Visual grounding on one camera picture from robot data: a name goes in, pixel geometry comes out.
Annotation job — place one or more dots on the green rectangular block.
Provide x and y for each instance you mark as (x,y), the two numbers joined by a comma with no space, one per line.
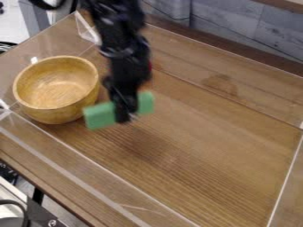
(100,115)

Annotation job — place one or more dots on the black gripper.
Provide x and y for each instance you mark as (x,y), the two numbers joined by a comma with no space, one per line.
(130,71)

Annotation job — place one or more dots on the grey post in background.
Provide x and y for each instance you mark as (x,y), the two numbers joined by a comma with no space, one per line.
(35,17)

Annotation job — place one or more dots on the brown wooden bowl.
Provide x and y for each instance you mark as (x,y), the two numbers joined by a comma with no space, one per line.
(55,88)

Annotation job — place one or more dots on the black device under table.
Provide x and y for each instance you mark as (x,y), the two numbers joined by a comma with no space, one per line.
(34,216)

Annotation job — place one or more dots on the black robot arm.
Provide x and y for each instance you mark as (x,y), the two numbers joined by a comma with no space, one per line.
(119,20)

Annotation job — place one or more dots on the clear acrylic tray wall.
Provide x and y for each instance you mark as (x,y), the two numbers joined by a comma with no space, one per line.
(96,195)

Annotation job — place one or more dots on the clear acrylic corner bracket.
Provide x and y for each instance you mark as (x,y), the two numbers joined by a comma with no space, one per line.
(87,28)

